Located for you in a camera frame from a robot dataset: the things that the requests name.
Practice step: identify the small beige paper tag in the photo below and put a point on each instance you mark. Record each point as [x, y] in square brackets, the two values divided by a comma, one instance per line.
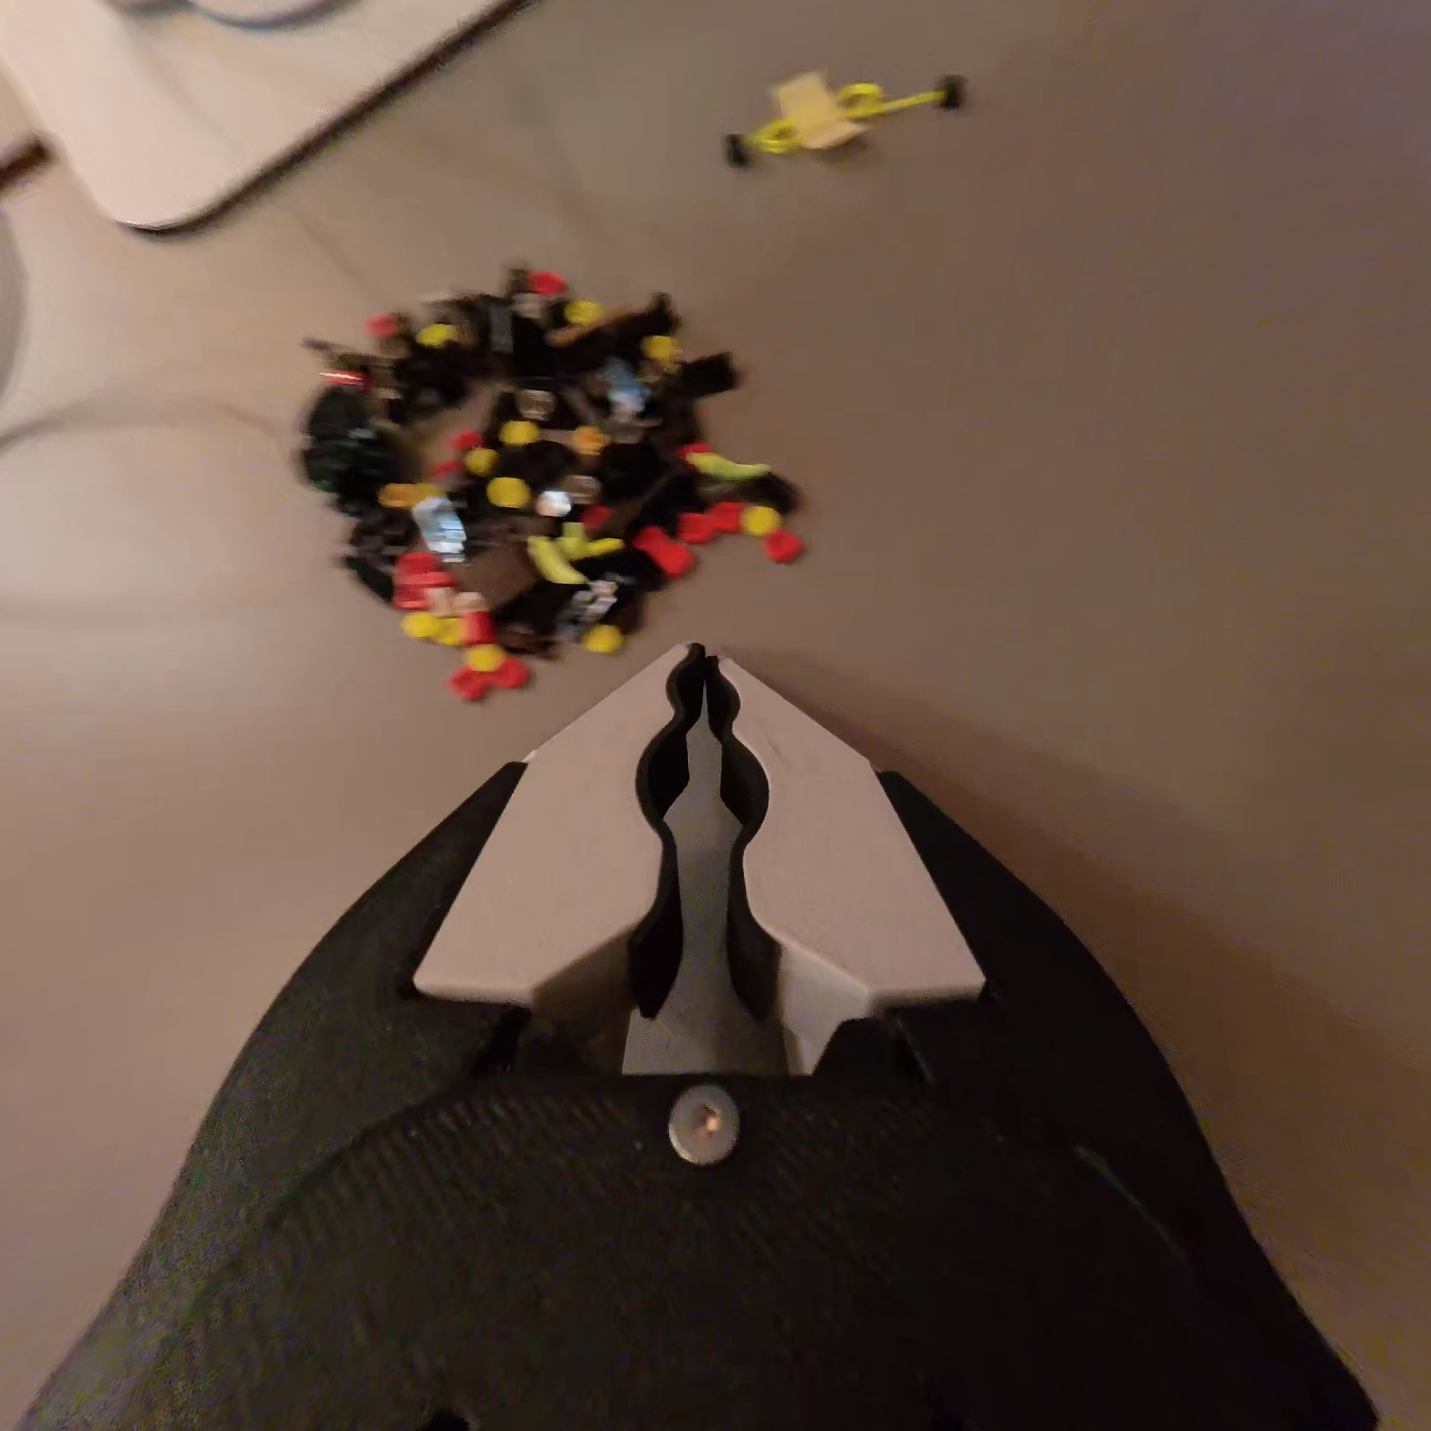
[822, 112]

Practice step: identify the neon yellow lego axle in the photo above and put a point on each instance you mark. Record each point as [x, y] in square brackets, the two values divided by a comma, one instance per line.
[906, 103]

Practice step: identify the pile of lego pieces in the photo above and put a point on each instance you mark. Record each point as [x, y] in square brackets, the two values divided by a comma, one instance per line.
[538, 469]

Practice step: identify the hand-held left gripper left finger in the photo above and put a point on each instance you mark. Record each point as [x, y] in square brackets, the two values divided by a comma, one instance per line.
[548, 883]

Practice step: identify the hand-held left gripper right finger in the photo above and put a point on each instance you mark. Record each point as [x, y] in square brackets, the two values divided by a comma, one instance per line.
[861, 883]

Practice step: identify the white paper sheet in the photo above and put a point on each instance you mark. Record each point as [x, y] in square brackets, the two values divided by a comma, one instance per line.
[190, 101]

